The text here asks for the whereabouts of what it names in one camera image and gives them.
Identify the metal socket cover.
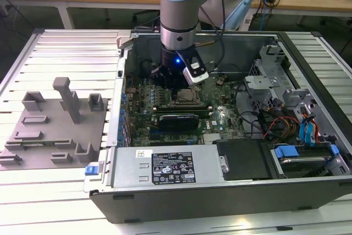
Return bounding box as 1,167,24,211
170,88,204,106

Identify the CPU socket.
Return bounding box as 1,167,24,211
169,88,206,107

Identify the black RAM slot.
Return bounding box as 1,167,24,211
152,104,212,110
155,107,212,114

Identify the black graphics card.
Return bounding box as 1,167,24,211
158,113,200,131

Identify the silver chipset heatsink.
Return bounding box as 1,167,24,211
202,133,222,145

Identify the green motherboard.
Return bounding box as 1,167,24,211
125,75,250,147

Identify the silver metal drive cage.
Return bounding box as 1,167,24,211
243,44,292,114

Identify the grey power supply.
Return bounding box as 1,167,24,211
111,146,225,189

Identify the black plastic drive cover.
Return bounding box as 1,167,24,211
213,139,272,181

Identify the grey parts rack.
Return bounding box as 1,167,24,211
0,76,109,170

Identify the black PC case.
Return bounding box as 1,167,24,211
83,30,352,224

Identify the hard disk in blue carrier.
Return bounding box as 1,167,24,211
271,144,339,178

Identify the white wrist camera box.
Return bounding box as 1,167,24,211
175,49,210,86

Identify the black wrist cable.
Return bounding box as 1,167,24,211
199,0,226,68

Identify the silver metal latch handle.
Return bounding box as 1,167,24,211
219,155,230,174

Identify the red orange wire bundle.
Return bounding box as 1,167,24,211
263,116,301,140

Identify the blue flat wire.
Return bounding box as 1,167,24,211
298,111,318,147

